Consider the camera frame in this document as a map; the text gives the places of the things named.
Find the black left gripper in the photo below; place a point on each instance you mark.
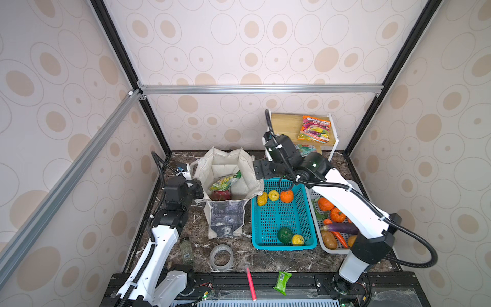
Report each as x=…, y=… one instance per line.
x=195, y=184

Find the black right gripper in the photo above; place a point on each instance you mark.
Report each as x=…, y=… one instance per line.
x=265, y=173

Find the pink dragon fruit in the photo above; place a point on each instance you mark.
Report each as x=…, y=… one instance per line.
x=220, y=195

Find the pink orange snack bag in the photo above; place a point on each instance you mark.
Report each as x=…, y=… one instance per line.
x=315, y=130

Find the green yellow snack bag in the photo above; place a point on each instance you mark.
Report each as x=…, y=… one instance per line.
x=226, y=182

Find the white canvas grocery bag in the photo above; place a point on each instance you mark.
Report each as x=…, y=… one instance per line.
x=226, y=218

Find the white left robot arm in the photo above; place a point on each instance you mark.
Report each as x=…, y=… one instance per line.
x=146, y=285

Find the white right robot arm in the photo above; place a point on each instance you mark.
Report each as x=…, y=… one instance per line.
x=365, y=252

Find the green Fox's candy bag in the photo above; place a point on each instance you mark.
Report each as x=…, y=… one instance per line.
x=305, y=150

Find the small yellow pear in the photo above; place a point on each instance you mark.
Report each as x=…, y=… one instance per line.
x=273, y=195

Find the white wooden two-tier shelf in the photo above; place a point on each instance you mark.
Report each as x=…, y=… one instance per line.
x=295, y=124

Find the orange fruit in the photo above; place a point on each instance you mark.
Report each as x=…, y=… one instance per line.
x=287, y=196

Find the wrinkled yellow lemon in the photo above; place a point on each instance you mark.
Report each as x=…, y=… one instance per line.
x=262, y=199

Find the small glass spice jar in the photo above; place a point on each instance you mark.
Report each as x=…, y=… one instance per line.
x=186, y=249

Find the teal plastic basket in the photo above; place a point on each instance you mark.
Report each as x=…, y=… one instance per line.
x=267, y=220

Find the orange tomato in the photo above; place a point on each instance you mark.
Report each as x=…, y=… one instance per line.
x=325, y=205

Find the clear tape roll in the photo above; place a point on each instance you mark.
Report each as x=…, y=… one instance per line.
x=221, y=258

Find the green bell pepper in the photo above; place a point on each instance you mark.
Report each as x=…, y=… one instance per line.
x=285, y=235

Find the orange carrot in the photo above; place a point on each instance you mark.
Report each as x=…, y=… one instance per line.
x=337, y=235

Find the small orange pumpkin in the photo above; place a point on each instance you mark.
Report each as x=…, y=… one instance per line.
x=337, y=216

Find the small yellow fruit front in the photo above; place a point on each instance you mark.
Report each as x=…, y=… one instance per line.
x=298, y=240

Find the brown potato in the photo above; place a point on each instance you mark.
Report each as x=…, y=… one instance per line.
x=329, y=240

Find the purple eggplant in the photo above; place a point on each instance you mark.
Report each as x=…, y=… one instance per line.
x=345, y=228

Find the yellow orange mango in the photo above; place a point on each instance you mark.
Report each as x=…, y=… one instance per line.
x=351, y=240

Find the white plastic basket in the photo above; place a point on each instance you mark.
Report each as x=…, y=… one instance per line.
x=316, y=215

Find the green wrapped snack packet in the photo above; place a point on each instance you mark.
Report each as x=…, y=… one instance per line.
x=282, y=280

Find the pink pen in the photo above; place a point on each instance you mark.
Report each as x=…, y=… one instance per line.
x=250, y=283

